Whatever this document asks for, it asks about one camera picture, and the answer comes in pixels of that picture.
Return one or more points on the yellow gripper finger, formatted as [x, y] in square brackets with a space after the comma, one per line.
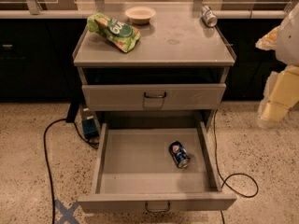
[281, 93]
[268, 41]

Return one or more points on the blue pepsi can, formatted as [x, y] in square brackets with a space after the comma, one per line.
[179, 154]

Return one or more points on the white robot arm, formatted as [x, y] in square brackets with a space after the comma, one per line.
[287, 50]

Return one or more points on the silver soda can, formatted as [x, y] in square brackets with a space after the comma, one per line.
[209, 17]

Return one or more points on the grey drawer cabinet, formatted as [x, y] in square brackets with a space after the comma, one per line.
[175, 47]

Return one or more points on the open grey middle drawer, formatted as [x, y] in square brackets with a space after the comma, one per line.
[134, 172]

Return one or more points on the closed grey top drawer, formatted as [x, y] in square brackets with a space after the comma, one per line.
[153, 97]

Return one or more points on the dark lab counter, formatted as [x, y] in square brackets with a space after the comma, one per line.
[36, 62]

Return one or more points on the beige paper bowl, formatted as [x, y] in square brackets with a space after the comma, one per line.
[140, 15]

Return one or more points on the green chip bag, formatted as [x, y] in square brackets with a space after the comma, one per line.
[124, 36]

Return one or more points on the blue power box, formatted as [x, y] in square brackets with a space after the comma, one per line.
[87, 122]

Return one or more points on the blue tape cross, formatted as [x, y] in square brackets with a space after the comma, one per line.
[67, 213]

